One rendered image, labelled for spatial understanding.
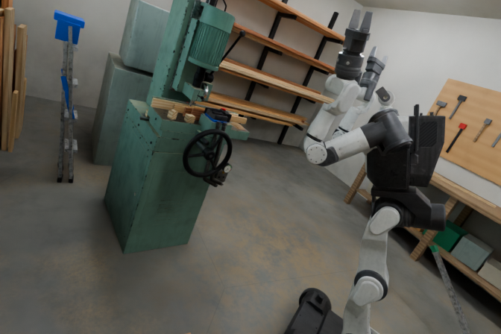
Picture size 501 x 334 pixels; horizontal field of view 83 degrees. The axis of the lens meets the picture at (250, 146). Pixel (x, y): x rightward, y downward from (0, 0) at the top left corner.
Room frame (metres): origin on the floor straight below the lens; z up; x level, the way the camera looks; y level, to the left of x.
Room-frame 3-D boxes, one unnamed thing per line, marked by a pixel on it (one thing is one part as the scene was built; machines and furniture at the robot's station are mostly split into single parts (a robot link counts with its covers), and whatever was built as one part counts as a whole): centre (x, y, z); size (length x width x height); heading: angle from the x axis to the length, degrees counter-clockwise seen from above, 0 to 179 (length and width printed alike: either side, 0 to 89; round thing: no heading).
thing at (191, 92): (1.67, 0.44, 1.03); 0.14 x 0.07 x 0.09; 44
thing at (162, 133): (1.61, 0.38, 0.82); 0.40 x 0.21 x 0.04; 134
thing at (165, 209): (1.74, 0.51, 0.36); 0.58 x 0.45 x 0.71; 44
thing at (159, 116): (1.63, 0.29, 0.87); 0.61 x 0.30 x 0.06; 134
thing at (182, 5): (1.86, 0.63, 1.16); 0.22 x 0.22 x 0.72; 44
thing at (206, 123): (1.57, 0.23, 0.91); 0.15 x 0.14 x 0.09; 134
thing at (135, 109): (1.74, 0.51, 0.76); 0.57 x 0.45 x 0.09; 44
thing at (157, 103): (1.72, 0.38, 0.92); 0.60 x 0.02 x 0.05; 134
